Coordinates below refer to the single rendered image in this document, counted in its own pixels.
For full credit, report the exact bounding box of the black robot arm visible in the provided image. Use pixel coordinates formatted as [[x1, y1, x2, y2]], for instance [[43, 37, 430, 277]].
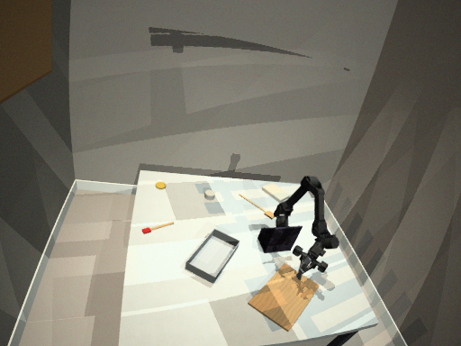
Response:
[[274, 176, 339, 259]]

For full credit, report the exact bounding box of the white short cylinder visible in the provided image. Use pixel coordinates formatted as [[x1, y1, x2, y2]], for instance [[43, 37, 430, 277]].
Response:
[[204, 190, 215, 200]]

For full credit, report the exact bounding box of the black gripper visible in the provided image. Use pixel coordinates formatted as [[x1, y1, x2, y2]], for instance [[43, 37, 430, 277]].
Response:
[[293, 245, 328, 273]]

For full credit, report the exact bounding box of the light wooden board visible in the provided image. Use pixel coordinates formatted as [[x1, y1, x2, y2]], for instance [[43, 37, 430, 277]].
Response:
[[248, 264, 319, 332]]

